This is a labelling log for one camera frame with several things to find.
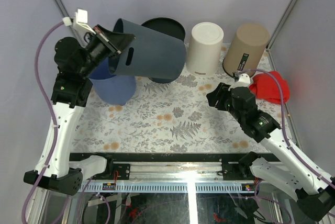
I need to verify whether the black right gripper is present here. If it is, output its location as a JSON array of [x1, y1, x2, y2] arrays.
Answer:
[[206, 82, 244, 123]]

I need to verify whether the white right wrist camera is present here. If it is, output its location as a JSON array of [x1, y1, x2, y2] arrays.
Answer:
[[230, 72, 251, 88]]

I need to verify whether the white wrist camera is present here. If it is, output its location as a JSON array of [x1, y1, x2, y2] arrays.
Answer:
[[62, 8, 95, 35], [230, 72, 251, 88]]

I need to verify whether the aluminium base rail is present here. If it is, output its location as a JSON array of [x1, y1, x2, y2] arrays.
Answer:
[[41, 160, 321, 193]]

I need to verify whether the cream white bin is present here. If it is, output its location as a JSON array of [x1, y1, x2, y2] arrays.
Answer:
[[186, 22, 224, 77]]

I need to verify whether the tan cylindrical bin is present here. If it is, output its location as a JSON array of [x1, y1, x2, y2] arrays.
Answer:
[[222, 23, 270, 76]]

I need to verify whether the dark teal bin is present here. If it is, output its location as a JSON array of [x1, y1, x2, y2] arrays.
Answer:
[[108, 18, 184, 79]]

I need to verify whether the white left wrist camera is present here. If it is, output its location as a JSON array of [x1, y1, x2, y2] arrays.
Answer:
[[62, 8, 95, 35]]

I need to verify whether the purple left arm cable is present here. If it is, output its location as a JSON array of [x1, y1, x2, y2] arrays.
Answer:
[[20, 18, 73, 224]]

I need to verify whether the dark navy tall bin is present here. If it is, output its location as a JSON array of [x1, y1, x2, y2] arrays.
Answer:
[[141, 17, 186, 84]]

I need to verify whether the floral patterned table mat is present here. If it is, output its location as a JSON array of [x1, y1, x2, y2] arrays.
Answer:
[[68, 41, 299, 154]]

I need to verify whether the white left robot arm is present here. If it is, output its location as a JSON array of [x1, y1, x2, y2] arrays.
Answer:
[[24, 25, 135, 196]]

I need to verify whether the red crumpled cloth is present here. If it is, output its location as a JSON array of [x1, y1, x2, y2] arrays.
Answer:
[[249, 71, 290, 104]]

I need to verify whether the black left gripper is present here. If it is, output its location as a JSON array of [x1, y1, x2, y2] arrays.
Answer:
[[77, 24, 135, 78]]

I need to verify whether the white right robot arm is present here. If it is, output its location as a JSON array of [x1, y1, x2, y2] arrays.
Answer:
[[206, 83, 334, 221]]

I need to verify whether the light blue plastic bin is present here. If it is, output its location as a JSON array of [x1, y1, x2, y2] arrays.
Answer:
[[89, 58, 136, 106]]

